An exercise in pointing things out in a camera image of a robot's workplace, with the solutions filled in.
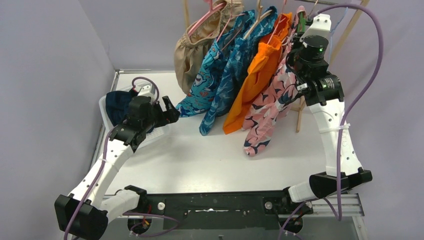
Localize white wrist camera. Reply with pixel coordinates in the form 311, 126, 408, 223
299, 13, 332, 42
135, 83, 157, 103

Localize pink plastic hanger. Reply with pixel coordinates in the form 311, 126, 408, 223
187, 0, 227, 36

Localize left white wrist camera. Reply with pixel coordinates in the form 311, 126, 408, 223
135, 83, 157, 103

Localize green plastic hanger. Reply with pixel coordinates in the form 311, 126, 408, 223
296, 11, 307, 35

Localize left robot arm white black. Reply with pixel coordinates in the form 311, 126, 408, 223
54, 95, 180, 240

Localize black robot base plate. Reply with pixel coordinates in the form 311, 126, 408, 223
133, 190, 314, 230

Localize wooden clothes rack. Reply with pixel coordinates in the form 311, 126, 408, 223
181, 0, 362, 133

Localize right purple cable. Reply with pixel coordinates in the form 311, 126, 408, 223
277, 3, 385, 240

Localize purple cable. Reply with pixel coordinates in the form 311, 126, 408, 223
277, 3, 385, 240
62, 76, 181, 240

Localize light blue wire hanger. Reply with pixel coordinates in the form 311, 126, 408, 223
328, 7, 348, 64

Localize dark blue whale shorts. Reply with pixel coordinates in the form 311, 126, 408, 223
199, 6, 278, 136

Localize wooden hanger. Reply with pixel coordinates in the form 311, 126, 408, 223
243, 0, 273, 40

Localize beige shorts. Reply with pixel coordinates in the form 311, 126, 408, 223
173, 0, 226, 95

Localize navy blue shorts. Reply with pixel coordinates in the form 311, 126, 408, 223
105, 89, 138, 127

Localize thin pink hanger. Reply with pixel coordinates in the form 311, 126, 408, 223
215, 0, 245, 45

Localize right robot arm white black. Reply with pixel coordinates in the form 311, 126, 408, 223
281, 14, 373, 214

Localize orange shorts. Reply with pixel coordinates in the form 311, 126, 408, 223
222, 12, 292, 134

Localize light blue shark shorts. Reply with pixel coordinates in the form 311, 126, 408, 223
176, 10, 249, 118

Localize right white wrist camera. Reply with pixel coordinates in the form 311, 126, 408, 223
299, 13, 332, 42

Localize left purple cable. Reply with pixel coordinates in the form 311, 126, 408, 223
62, 76, 181, 240

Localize white perforated plastic basket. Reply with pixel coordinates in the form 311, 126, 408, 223
98, 86, 170, 149

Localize pink shark print shorts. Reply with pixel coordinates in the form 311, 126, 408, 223
242, 6, 306, 157

